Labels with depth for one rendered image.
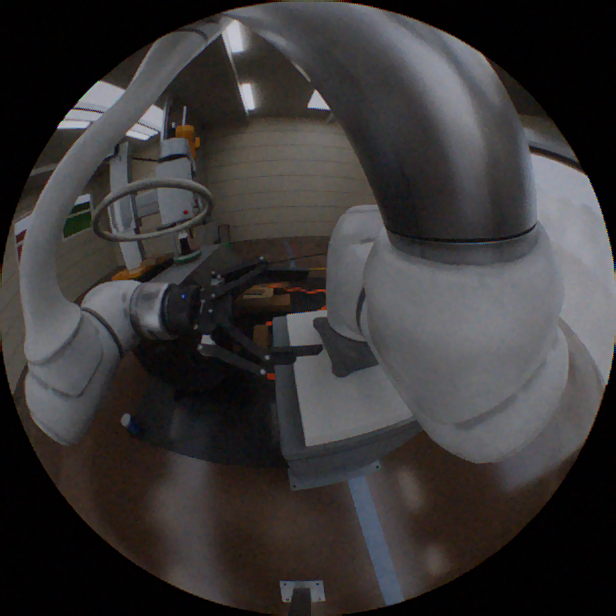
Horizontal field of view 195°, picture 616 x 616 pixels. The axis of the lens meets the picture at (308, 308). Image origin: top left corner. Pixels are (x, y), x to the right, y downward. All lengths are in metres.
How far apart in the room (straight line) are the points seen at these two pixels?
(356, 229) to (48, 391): 0.40
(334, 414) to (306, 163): 6.18
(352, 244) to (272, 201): 5.80
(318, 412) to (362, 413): 0.07
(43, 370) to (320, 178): 6.27
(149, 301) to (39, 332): 0.16
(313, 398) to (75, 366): 0.32
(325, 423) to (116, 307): 0.34
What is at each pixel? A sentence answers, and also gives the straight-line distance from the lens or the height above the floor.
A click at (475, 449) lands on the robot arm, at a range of 0.15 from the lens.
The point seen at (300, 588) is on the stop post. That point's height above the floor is 0.01.
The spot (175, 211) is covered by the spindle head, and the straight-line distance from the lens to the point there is 1.35.
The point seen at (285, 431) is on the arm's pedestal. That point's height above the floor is 0.80.
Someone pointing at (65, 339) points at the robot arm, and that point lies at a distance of 0.23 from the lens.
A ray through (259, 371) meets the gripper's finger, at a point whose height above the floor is 0.95.
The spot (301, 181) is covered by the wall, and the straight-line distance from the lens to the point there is 6.11.
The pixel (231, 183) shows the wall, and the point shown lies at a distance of 6.20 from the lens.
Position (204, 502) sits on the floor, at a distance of 1.27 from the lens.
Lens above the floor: 1.13
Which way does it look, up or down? 33 degrees down
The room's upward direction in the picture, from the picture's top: straight up
